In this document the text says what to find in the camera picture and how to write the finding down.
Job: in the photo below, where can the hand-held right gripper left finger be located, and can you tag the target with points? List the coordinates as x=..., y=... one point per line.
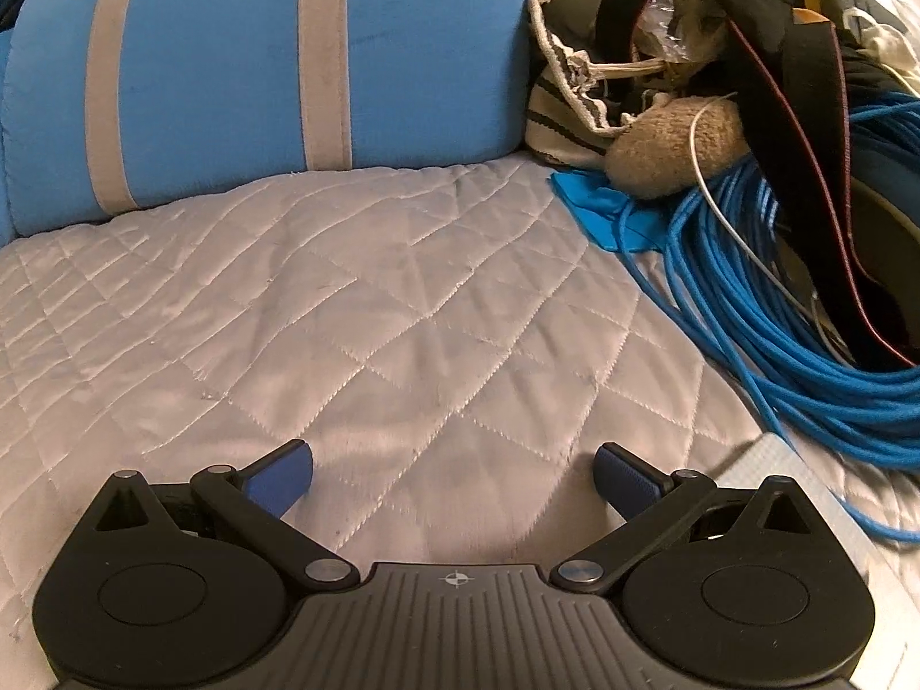
x=284, y=481

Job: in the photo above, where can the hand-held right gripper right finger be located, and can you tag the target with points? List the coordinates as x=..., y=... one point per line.
x=624, y=483

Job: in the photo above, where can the blue cloth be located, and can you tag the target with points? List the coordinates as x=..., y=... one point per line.
x=611, y=212

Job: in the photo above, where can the beige plush toy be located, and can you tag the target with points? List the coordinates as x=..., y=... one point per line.
x=668, y=147

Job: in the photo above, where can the striped canvas bag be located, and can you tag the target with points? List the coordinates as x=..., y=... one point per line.
x=568, y=100

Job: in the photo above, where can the clear plastic bag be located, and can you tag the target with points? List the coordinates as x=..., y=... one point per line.
x=668, y=7

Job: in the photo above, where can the white cloth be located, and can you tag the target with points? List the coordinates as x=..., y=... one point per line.
x=880, y=39

